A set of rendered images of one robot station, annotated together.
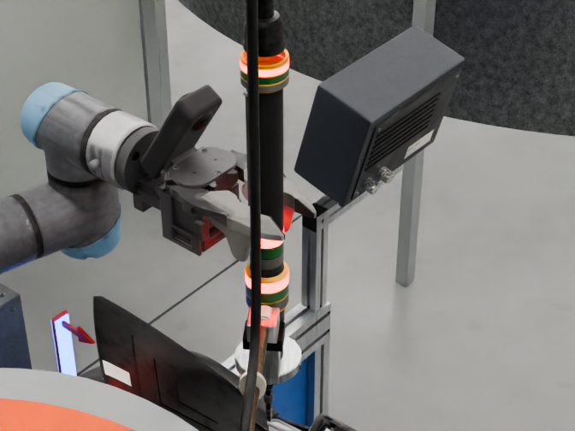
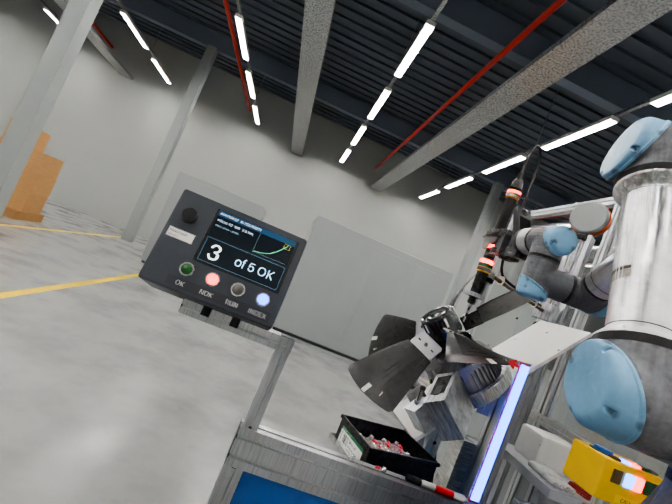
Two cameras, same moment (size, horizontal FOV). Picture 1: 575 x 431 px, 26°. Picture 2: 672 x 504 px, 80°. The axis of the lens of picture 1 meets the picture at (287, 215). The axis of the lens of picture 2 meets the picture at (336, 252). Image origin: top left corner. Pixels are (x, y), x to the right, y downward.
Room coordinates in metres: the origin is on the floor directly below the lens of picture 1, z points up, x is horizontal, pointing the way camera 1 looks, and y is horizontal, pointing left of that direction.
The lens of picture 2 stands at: (2.20, 0.54, 1.21)
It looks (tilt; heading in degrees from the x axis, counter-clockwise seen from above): 3 degrees up; 223
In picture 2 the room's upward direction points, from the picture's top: 23 degrees clockwise
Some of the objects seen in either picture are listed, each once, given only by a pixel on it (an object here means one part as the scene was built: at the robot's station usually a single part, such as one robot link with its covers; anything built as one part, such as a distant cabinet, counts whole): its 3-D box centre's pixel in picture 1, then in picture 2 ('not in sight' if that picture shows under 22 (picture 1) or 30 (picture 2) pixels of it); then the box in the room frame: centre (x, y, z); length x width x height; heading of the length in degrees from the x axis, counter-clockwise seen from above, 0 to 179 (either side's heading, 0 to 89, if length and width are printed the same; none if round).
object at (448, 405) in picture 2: not in sight; (449, 404); (0.98, 0.08, 0.98); 0.20 x 0.16 x 0.20; 140
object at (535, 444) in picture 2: not in sight; (544, 448); (0.40, 0.25, 0.92); 0.17 x 0.16 x 0.11; 140
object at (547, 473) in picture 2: not in sight; (551, 476); (0.57, 0.32, 0.87); 0.15 x 0.09 x 0.02; 47
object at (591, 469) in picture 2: not in sight; (610, 478); (0.97, 0.49, 1.02); 0.16 x 0.10 x 0.11; 140
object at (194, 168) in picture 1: (183, 185); (513, 244); (1.04, 0.11, 1.50); 0.12 x 0.08 x 0.09; 50
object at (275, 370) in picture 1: (267, 333); (480, 283); (0.96, 0.02, 1.37); 0.09 x 0.07 x 0.10; 175
